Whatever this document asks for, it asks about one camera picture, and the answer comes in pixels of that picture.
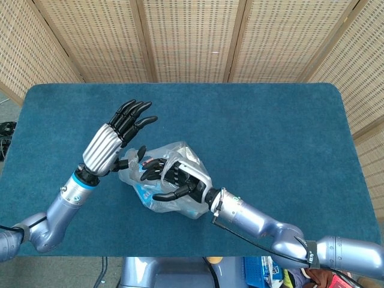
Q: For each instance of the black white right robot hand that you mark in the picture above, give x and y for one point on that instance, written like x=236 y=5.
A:
x=195 y=175

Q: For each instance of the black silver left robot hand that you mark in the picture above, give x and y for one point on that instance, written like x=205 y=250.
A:
x=100 y=150

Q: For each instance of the clear plastic shopping bag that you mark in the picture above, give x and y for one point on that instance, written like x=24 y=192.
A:
x=186 y=156

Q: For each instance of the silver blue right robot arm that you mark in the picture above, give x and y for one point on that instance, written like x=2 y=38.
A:
x=255 y=216

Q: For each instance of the blue printed carton box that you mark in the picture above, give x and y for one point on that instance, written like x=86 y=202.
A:
x=147 y=193

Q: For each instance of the blue carpet table cover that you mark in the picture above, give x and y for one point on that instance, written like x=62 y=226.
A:
x=240 y=135

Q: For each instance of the orange round knob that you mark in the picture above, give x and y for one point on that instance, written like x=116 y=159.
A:
x=214 y=259

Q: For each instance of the blue grey robot torso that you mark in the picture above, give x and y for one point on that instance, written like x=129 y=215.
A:
x=168 y=273

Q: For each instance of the blue plastic basket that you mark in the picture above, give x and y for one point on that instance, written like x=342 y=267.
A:
x=252 y=268

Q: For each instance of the white blue printed package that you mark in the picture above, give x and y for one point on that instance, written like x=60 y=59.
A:
x=273 y=270

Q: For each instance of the woven bamboo folding screen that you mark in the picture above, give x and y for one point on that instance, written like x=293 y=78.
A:
x=192 y=39

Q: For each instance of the brown cloth bundle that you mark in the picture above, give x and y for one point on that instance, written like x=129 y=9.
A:
x=318 y=277

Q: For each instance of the red flat item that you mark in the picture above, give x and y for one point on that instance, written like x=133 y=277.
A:
x=342 y=280

